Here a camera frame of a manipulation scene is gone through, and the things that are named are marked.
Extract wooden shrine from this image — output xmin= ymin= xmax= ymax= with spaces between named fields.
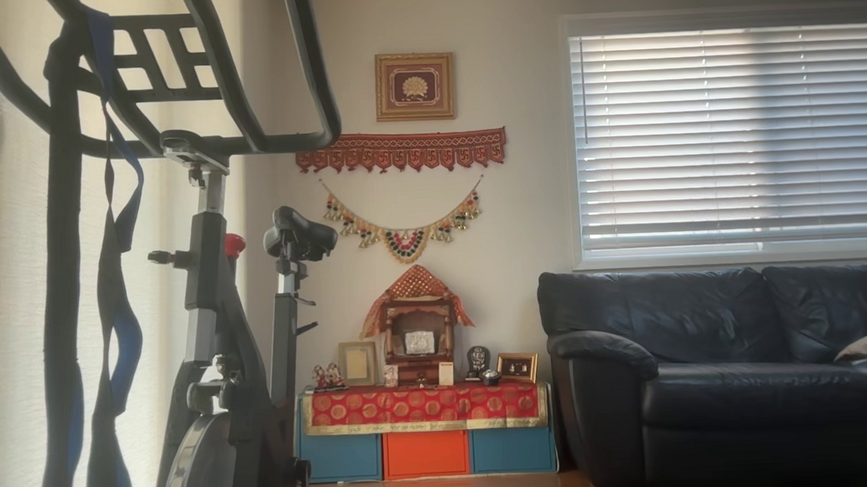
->
xmin=381 ymin=295 xmax=458 ymax=388

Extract dark idol statue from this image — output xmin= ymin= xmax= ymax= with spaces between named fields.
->
xmin=465 ymin=345 xmax=492 ymax=381

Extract pale photo frame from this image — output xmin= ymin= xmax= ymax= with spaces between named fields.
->
xmin=337 ymin=341 xmax=379 ymax=388

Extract black exercise bike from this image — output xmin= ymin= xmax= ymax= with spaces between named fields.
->
xmin=0 ymin=0 xmax=358 ymax=487

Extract red gold table cloth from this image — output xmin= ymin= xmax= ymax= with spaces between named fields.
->
xmin=301 ymin=379 xmax=550 ymax=438

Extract white window blinds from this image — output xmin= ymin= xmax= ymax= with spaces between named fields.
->
xmin=568 ymin=23 xmax=867 ymax=261

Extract blue black resistance band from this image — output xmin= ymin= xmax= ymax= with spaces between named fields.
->
xmin=63 ymin=4 xmax=159 ymax=487

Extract blue orange cabinet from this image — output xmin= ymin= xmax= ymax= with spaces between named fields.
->
xmin=294 ymin=381 xmax=559 ymax=486

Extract small gold photo frame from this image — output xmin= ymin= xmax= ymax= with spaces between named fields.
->
xmin=496 ymin=351 xmax=540 ymax=385

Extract white curtain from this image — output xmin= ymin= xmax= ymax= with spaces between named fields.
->
xmin=0 ymin=0 xmax=269 ymax=487

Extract red embroidered wall hanging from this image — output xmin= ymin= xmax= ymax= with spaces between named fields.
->
xmin=295 ymin=126 xmax=509 ymax=179

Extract gold framed picture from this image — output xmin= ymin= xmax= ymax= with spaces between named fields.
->
xmin=374 ymin=50 xmax=457 ymax=123

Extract beaded garland wall hanging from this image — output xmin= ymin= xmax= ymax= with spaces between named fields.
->
xmin=319 ymin=172 xmax=488 ymax=269

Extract red idol figurines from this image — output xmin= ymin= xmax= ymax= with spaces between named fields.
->
xmin=311 ymin=362 xmax=348 ymax=393

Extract red gold canopy cloth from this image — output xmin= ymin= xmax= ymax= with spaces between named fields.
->
xmin=356 ymin=263 xmax=476 ymax=340

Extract silver idol plaque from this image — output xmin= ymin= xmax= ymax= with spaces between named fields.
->
xmin=404 ymin=330 xmax=437 ymax=356

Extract black leather sofa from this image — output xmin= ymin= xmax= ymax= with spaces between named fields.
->
xmin=536 ymin=257 xmax=867 ymax=487

